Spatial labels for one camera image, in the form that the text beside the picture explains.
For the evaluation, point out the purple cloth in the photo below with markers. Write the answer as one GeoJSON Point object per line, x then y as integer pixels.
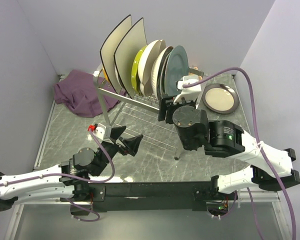
{"type": "Point", "coordinates": [78, 93]}

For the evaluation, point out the cream round bowl plate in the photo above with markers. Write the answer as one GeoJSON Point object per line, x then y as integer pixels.
{"type": "Point", "coordinates": [145, 65]}

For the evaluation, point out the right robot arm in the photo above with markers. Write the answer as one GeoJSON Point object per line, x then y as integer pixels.
{"type": "Point", "coordinates": [268, 168]}

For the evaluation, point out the floral patterned plate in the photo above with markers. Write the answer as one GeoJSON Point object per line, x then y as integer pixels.
{"type": "Point", "coordinates": [160, 84]}

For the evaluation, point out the wooden compartment tray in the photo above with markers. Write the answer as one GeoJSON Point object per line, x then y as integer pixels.
{"type": "Point", "coordinates": [194, 68]}

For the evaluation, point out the metal dish rack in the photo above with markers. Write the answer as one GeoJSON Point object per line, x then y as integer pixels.
{"type": "Point", "coordinates": [140, 108]}

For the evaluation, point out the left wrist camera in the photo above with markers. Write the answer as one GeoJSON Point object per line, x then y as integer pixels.
{"type": "Point", "coordinates": [100, 131]}

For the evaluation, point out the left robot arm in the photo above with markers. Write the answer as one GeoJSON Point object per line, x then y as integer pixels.
{"type": "Point", "coordinates": [71, 179]}

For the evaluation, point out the square cream plate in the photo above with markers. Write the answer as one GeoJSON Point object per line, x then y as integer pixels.
{"type": "Point", "coordinates": [125, 53]}
{"type": "Point", "coordinates": [108, 48]}

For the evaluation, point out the brown rimmed cream plate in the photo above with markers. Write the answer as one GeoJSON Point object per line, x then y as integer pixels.
{"type": "Point", "coordinates": [220, 98]}

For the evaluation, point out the front square cream plate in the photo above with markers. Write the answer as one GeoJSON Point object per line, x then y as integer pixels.
{"type": "Point", "coordinates": [125, 53]}

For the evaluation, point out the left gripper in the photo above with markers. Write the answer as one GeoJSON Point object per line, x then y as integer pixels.
{"type": "Point", "coordinates": [131, 145]}

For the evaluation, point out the white ribbed plate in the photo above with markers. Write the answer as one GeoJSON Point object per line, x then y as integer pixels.
{"type": "Point", "coordinates": [155, 72]}

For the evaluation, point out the teal round plate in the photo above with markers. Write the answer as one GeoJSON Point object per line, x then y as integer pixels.
{"type": "Point", "coordinates": [177, 66]}

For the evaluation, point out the green polka dot plate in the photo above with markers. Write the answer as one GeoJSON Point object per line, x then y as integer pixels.
{"type": "Point", "coordinates": [134, 76]}

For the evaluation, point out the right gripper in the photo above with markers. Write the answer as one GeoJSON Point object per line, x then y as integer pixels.
{"type": "Point", "coordinates": [166, 103]}

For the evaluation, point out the orange plate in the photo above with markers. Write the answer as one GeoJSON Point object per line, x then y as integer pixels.
{"type": "Point", "coordinates": [105, 74]}

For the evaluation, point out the rear square cream plate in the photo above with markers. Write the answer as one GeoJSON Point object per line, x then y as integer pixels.
{"type": "Point", "coordinates": [108, 48]}

